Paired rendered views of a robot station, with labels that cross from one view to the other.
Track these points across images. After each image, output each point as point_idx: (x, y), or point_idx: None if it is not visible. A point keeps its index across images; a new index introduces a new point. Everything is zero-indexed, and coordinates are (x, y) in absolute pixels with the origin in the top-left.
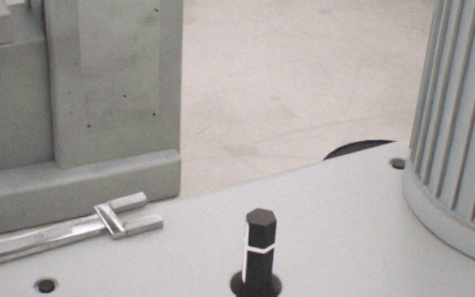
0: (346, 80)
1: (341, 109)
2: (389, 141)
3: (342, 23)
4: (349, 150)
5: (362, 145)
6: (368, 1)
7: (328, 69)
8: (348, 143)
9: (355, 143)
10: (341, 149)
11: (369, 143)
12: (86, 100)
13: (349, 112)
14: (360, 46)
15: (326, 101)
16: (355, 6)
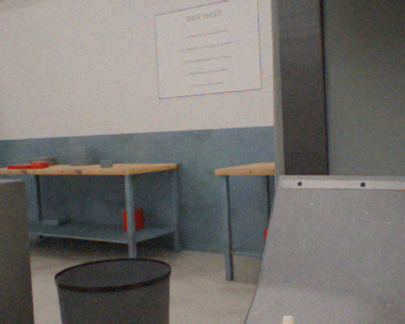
0: (51, 310)
1: (52, 322)
2: (101, 261)
3: (37, 288)
4: (73, 272)
5: (82, 267)
6: (51, 277)
7: (35, 308)
8: (72, 267)
9: (76, 266)
10: (67, 271)
11: (86, 265)
12: None
13: (58, 322)
14: (54, 294)
15: (40, 321)
16: (43, 280)
